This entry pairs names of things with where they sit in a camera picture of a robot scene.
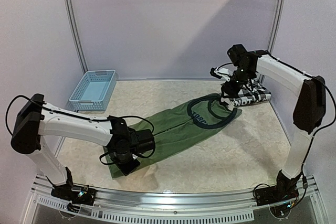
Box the green garment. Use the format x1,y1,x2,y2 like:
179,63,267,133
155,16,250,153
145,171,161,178
99,93,241,178

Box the black white checked shirt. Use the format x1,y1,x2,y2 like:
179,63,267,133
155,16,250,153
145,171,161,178
229,79,271,106

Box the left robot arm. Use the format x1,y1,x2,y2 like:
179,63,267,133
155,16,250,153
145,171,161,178
8,93,156,200

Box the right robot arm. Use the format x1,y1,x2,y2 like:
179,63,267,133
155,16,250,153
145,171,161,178
222,44,332,201

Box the light blue plastic basket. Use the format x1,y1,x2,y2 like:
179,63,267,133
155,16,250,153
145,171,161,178
69,70,116,111

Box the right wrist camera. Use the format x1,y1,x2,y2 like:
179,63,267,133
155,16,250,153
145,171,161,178
210,67,233,82

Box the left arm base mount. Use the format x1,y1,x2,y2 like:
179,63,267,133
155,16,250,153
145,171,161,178
50,168,97,212

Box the right aluminium wall post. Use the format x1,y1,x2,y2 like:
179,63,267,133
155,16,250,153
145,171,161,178
265,0,288,59

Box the aluminium wall post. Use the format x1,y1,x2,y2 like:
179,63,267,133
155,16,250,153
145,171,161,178
265,0,288,59
64,0,88,73

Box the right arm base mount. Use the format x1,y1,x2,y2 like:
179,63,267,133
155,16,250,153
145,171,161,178
253,177,308,208

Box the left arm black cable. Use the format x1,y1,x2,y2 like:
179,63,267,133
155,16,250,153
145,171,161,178
5,94,156,167

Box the front aluminium rail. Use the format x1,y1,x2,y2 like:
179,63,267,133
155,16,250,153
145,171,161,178
23,175,329,223

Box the left aluminium wall post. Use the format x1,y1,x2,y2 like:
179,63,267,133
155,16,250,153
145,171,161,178
64,0,88,73

